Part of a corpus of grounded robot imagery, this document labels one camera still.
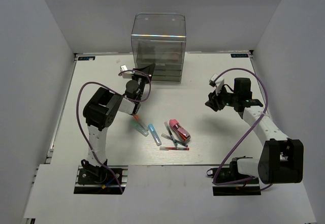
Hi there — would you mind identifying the red pen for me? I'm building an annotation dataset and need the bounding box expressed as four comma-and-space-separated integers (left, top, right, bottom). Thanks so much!
159, 146, 189, 151

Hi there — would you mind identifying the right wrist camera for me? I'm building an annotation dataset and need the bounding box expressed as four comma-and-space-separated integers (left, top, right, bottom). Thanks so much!
209, 74, 224, 95

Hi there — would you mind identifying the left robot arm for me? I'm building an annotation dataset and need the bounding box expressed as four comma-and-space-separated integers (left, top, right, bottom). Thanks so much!
76, 63, 155, 183

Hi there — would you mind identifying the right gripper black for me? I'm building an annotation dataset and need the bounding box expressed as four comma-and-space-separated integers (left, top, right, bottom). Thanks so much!
206, 83, 239, 112

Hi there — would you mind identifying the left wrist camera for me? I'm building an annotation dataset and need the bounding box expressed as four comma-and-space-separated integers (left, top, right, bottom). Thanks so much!
118, 65, 134, 79

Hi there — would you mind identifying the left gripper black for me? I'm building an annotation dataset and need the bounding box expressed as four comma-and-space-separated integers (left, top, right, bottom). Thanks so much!
132, 63, 156, 102

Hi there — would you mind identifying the pink capped red stapler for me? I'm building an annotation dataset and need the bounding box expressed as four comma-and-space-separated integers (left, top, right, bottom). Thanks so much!
169, 119, 191, 142

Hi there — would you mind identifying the purple tipped pen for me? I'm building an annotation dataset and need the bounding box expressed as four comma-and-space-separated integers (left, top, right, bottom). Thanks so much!
161, 133, 188, 147

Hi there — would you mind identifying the blue capped marker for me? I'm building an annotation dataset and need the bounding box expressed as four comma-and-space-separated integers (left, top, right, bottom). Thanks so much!
148, 124, 161, 146

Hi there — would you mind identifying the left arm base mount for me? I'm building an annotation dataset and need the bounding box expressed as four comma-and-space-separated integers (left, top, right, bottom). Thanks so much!
74, 166, 122, 195

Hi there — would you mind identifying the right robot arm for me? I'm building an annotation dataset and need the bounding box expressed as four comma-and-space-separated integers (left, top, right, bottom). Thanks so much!
205, 74, 304, 185

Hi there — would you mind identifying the green capped marker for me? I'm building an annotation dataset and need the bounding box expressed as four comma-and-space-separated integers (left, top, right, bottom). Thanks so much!
130, 120, 148, 137

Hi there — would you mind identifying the orange capped marker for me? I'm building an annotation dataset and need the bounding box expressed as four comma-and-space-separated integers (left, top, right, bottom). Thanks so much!
133, 114, 149, 131

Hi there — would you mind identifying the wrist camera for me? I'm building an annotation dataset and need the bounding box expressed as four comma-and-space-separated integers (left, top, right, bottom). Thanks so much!
118, 65, 134, 79
209, 74, 224, 95

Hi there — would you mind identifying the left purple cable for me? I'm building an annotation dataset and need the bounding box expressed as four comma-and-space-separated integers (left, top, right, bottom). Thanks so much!
77, 69, 152, 194

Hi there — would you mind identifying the green grey pen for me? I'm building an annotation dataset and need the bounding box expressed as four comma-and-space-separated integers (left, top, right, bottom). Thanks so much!
164, 121, 177, 146

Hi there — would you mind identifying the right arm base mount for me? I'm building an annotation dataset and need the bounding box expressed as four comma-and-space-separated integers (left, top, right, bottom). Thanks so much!
212, 166, 261, 197

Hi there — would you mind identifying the clear acrylic drawer organizer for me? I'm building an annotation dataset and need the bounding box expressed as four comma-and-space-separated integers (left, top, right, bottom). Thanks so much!
131, 13, 186, 83

